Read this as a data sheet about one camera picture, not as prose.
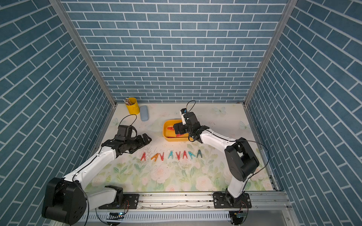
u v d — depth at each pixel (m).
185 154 0.91
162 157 0.90
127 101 0.99
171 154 0.91
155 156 0.90
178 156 0.91
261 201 0.76
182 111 0.80
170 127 1.02
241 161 0.47
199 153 0.91
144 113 1.13
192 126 0.69
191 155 0.91
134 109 1.08
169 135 1.00
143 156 0.91
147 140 0.79
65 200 0.39
